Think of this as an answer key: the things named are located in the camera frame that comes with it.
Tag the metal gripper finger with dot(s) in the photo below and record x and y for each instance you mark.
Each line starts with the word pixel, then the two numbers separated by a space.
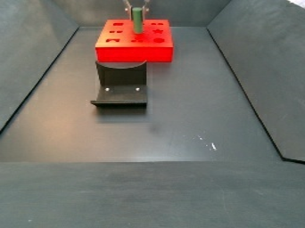
pixel 144 7
pixel 128 9

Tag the green cylinder peg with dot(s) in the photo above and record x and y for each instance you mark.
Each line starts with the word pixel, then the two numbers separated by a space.
pixel 138 19

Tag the red shape-sorter block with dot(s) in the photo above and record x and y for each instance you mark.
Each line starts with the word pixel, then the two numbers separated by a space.
pixel 120 45

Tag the black curved holder stand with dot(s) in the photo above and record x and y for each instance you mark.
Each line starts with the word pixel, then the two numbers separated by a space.
pixel 123 84

